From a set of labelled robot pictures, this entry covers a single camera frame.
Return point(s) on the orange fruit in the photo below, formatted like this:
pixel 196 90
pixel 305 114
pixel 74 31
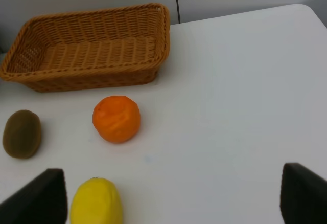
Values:
pixel 117 119

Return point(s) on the orange wicker basket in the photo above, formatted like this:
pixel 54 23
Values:
pixel 92 49

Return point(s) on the yellow lemon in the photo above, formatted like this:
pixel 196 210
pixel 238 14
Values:
pixel 97 200

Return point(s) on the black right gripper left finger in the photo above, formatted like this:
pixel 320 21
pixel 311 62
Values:
pixel 42 200

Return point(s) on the brown kiwi fruit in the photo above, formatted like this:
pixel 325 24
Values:
pixel 22 134

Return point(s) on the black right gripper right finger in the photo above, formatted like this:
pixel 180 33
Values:
pixel 303 195

